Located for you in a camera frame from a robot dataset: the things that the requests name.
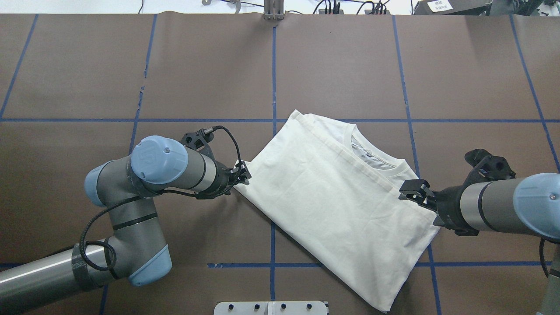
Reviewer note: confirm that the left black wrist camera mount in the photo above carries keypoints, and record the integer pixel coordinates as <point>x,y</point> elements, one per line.
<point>199,141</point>

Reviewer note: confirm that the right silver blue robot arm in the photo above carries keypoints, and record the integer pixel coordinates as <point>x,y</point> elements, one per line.
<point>516,206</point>

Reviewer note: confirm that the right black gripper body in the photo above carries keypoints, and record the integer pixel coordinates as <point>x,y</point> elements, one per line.
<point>448,208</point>

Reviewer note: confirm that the black box white label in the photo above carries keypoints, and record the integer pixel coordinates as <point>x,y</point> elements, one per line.
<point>453,7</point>

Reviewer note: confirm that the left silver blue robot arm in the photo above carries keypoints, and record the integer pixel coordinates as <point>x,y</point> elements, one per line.
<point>125,240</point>

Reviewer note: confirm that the black orange connector strip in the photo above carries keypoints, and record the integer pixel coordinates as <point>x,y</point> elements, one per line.
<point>352,7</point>

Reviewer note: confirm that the aluminium frame post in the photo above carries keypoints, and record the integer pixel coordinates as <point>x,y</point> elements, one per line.
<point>273,10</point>

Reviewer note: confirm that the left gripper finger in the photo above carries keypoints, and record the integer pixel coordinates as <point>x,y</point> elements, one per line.
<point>242,179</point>
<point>241,169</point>

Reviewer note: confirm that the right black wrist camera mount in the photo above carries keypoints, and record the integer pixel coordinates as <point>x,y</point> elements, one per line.
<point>486,167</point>

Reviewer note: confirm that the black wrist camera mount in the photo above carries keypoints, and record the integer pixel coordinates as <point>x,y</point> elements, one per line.
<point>199,141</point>
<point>486,167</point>

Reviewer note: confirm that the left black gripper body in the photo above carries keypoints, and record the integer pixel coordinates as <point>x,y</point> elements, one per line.
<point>223,177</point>

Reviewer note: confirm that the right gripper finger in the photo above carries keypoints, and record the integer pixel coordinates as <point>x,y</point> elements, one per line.
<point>416,187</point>
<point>428,202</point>

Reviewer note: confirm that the cream long sleeve shirt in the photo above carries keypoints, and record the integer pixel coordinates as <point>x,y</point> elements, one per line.
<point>322,182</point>

